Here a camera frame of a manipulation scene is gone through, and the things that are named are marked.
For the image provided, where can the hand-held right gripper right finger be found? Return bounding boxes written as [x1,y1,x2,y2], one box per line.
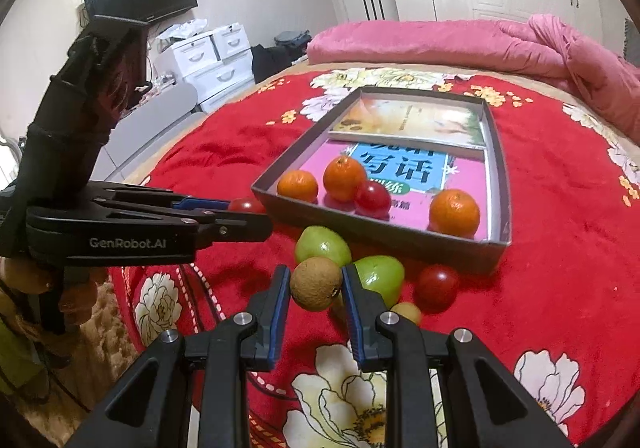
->
[341,263,576,448]

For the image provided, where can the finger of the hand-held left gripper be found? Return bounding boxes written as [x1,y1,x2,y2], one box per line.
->
[92,187,233,215]
[114,209,275,245]

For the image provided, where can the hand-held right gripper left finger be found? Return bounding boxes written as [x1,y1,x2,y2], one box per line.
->
[65,264,292,448]

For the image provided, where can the red cherry tomato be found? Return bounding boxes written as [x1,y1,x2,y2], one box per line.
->
[229,197,267,216]
[415,265,460,313]
[354,179,392,219]

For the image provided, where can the brown longan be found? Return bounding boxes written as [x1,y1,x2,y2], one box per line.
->
[290,257,344,312]
[390,301,422,327]

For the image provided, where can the green jujube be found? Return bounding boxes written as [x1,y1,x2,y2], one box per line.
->
[352,255,406,306]
[294,225,352,269]

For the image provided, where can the mandarin orange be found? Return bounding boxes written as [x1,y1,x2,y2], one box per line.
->
[429,189,481,239]
[322,154,368,202]
[276,169,319,203]

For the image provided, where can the grey cardboard tray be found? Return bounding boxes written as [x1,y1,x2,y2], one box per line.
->
[251,86,513,276]

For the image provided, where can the person's left hand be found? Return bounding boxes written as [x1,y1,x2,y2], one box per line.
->
[0,255,99,330]

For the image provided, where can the grey low cabinet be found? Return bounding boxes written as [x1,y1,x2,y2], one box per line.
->
[92,83,208,186]

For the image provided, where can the white drawer chest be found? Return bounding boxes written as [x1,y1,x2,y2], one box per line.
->
[177,51,256,113]

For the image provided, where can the small white drawer box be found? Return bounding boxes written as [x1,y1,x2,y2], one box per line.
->
[155,34,221,76]
[210,23,251,60]

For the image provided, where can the black bag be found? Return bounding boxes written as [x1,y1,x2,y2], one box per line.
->
[250,44,296,84]

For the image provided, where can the white crumpled plastic bag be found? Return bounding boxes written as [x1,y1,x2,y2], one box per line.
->
[150,18,208,46]

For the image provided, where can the pink and blue workbook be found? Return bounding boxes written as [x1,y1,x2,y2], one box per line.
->
[300,138,493,241]

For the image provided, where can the folded jeans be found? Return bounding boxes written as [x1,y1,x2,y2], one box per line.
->
[275,30,312,46]

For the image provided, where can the sunflower cover book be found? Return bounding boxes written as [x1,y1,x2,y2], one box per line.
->
[328,96,488,149]

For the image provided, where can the red floral blanket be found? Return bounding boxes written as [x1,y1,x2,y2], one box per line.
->
[107,68,640,448]

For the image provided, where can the pink duvet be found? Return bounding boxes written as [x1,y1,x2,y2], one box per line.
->
[306,13,640,141]

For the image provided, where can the grey quilted headboard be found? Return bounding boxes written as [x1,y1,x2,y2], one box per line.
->
[622,18,640,62]

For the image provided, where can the black hanging straps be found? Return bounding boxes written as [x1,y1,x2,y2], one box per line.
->
[357,0,386,22]

